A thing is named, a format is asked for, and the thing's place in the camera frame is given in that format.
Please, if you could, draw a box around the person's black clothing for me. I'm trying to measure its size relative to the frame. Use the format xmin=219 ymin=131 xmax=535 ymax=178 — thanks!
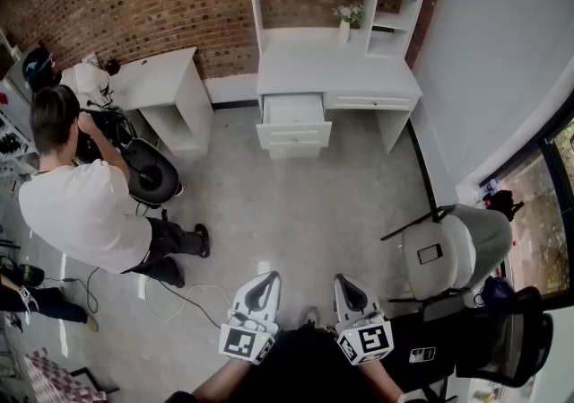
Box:
xmin=170 ymin=323 xmax=404 ymax=403

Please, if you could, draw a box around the black smartphone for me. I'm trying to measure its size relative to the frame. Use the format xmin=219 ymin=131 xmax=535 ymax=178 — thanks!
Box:
xmin=416 ymin=243 xmax=444 ymax=266

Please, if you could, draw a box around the black mesh office chair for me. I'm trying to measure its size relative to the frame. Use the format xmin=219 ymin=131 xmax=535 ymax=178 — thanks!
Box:
xmin=384 ymin=286 xmax=555 ymax=403

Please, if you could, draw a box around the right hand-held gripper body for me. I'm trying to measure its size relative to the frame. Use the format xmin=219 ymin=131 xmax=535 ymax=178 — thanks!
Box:
xmin=335 ymin=309 xmax=395 ymax=367

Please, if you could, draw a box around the black floor cable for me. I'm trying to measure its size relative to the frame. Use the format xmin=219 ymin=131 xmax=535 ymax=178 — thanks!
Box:
xmin=61 ymin=266 xmax=225 ymax=331

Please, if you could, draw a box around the white floor cable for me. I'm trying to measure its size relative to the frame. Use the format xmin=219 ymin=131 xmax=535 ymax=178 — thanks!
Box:
xmin=143 ymin=274 xmax=235 ymax=327

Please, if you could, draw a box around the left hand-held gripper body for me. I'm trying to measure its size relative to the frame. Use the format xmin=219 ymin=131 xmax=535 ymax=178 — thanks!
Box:
xmin=218 ymin=302 xmax=280 ymax=366

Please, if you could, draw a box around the white vase with flowers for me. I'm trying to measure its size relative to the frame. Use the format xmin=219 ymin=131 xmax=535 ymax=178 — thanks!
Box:
xmin=331 ymin=2 xmax=366 ymax=46

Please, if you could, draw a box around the small white desk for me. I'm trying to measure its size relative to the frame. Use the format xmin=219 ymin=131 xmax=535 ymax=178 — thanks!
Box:
xmin=109 ymin=47 xmax=215 ymax=158

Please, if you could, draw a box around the pink checked cloth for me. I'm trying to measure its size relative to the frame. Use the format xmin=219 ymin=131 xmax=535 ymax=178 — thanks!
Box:
xmin=23 ymin=346 xmax=87 ymax=403

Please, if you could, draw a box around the white storage shelf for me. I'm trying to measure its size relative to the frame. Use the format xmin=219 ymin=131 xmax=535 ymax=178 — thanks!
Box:
xmin=0 ymin=28 xmax=38 ymax=178

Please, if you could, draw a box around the person's grey shoe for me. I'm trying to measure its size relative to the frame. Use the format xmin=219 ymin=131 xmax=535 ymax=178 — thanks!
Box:
xmin=297 ymin=305 xmax=322 ymax=330

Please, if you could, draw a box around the black bag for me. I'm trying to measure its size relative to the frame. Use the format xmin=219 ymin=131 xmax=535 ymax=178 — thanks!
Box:
xmin=489 ymin=189 xmax=526 ymax=223

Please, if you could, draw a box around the purple bag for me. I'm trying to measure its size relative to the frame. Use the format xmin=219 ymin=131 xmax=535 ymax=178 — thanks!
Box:
xmin=481 ymin=275 xmax=517 ymax=309

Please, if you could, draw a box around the person's right forearm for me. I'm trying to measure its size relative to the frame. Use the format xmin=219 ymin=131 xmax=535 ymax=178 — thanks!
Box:
xmin=358 ymin=358 xmax=405 ymax=403

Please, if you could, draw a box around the white desk with hutch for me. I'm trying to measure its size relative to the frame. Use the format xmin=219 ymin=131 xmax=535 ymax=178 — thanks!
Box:
xmin=243 ymin=0 xmax=439 ymax=161

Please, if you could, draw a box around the white padded chair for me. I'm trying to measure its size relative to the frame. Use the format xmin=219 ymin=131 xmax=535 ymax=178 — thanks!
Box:
xmin=379 ymin=203 xmax=515 ymax=304

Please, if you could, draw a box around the white drawer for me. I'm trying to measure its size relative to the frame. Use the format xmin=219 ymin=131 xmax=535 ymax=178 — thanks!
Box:
xmin=255 ymin=92 xmax=334 ymax=150

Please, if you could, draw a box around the black round seat chair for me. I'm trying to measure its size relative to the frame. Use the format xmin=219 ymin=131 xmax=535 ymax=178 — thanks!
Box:
xmin=76 ymin=108 xmax=184 ymax=210

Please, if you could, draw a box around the black window frame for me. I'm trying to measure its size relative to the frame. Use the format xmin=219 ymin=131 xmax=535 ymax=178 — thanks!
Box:
xmin=536 ymin=95 xmax=574 ymax=303

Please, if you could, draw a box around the black flat frame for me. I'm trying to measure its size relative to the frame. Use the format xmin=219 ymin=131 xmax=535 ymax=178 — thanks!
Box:
xmin=66 ymin=366 xmax=121 ymax=399

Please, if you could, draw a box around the person's left forearm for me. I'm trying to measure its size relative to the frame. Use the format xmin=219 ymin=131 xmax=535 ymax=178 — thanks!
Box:
xmin=190 ymin=354 xmax=253 ymax=403

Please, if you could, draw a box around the clear plastic bottle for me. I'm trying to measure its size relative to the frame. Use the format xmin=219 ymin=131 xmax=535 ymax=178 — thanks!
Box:
xmin=477 ymin=177 xmax=500 ymax=203

